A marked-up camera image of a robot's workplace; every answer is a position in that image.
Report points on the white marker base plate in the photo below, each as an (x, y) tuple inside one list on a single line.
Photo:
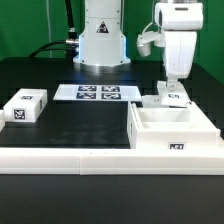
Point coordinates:
[(72, 92)]

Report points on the white L-shaped boundary fence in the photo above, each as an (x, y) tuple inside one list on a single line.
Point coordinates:
[(107, 162)]

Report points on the small white block left edge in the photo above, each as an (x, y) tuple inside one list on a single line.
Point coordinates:
[(2, 120)]

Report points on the white cabinet top block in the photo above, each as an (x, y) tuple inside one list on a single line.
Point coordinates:
[(26, 105)]

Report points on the white cabinet door panel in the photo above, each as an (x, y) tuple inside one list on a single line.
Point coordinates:
[(176, 98), (151, 101)]

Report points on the white cabinet body box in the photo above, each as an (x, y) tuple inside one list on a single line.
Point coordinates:
[(155, 129)]

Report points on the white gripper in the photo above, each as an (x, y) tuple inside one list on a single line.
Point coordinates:
[(179, 22)]

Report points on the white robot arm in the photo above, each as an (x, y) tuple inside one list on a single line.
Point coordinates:
[(102, 45)]

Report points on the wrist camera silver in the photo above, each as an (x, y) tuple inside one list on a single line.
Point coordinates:
[(145, 39)]

